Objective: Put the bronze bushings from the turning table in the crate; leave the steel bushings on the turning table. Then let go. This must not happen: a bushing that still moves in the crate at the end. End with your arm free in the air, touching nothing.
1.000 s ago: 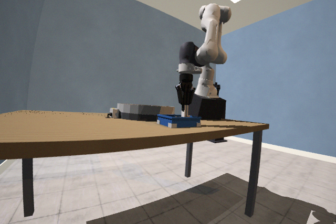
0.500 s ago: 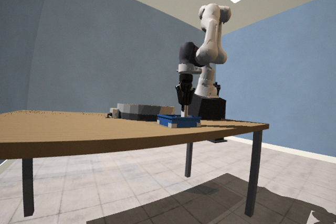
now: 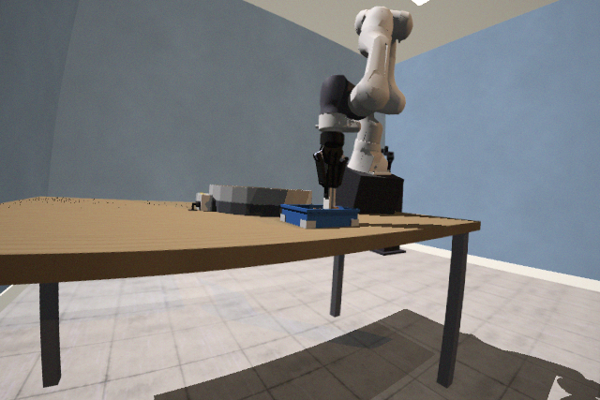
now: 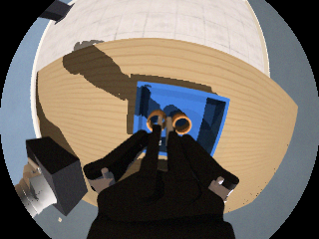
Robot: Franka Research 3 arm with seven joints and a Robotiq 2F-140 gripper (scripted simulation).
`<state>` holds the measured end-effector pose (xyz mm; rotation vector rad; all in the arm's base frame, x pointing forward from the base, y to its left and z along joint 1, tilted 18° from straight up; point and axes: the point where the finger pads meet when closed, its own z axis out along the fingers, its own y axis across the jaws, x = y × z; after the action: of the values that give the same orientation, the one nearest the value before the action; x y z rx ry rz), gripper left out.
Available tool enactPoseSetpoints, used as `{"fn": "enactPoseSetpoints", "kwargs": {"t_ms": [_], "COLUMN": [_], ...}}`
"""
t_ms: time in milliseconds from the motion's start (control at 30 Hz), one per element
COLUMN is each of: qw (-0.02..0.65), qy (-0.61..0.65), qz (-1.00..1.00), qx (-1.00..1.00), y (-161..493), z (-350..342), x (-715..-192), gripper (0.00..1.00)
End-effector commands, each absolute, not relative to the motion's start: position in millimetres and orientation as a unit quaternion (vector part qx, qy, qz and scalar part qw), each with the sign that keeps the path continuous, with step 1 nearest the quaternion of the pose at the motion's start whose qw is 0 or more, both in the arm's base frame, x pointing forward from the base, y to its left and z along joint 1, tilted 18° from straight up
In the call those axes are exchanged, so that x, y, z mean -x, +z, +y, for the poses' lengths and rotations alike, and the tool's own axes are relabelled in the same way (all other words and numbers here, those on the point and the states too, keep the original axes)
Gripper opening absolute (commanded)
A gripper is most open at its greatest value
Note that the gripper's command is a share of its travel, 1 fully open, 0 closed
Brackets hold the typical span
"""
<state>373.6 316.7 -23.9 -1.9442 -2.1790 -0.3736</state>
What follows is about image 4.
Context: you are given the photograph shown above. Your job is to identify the blue plastic crate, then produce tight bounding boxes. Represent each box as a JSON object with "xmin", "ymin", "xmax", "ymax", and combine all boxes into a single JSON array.
[{"xmin": 134, "ymin": 82, "xmax": 230, "ymax": 156}]

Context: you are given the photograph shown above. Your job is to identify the bronze bushing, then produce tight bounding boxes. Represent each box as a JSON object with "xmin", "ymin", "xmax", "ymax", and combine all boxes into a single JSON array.
[
  {"xmin": 172, "ymin": 112, "xmax": 191, "ymax": 134},
  {"xmin": 147, "ymin": 110, "xmax": 166, "ymax": 130}
]

